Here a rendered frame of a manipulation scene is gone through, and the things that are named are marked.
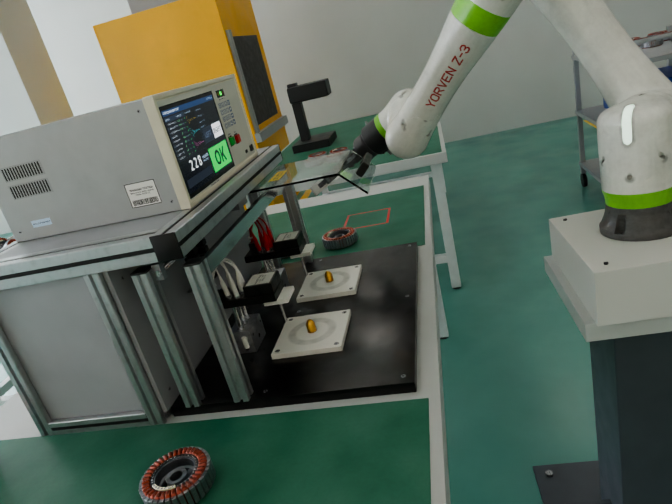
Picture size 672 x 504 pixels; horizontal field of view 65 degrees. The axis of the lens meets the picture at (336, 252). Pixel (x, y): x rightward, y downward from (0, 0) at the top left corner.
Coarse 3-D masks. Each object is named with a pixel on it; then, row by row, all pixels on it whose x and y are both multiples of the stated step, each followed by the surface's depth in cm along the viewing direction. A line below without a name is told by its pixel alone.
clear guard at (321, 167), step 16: (304, 160) 141; (320, 160) 135; (336, 160) 130; (352, 160) 131; (272, 176) 131; (288, 176) 126; (304, 176) 122; (320, 176) 118; (352, 176) 121; (368, 176) 128; (368, 192) 118
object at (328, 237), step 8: (328, 232) 168; (336, 232) 169; (344, 232) 169; (352, 232) 163; (328, 240) 163; (336, 240) 161; (344, 240) 161; (352, 240) 163; (328, 248) 164; (336, 248) 162
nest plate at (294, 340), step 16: (288, 320) 120; (304, 320) 118; (320, 320) 116; (336, 320) 114; (288, 336) 113; (304, 336) 111; (320, 336) 110; (336, 336) 108; (272, 352) 108; (288, 352) 107; (304, 352) 106; (320, 352) 105
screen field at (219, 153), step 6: (216, 144) 111; (222, 144) 115; (210, 150) 108; (216, 150) 111; (222, 150) 114; (228, 150) 117; (210, 156) 108; (216, 156) 110; (222, 156) 114; (228, 156) 117; (216, 162) 110; (222, 162) 113; (228, 162) 116; (216, 168) 110
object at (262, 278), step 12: (252, 276) 112; (264, 276) 110; (276, 276) 110; (228, 288) 115; (252, 288) 107; (264, 288) 106; (276, 288) 109; (288, 288) 111; (228, 300) 109; (240, 300) 108; (252, 300) 108; (264, 300) 107; (276, 300) 107; (288, 300) 107; (240, 312) 113; (240, 324) 112
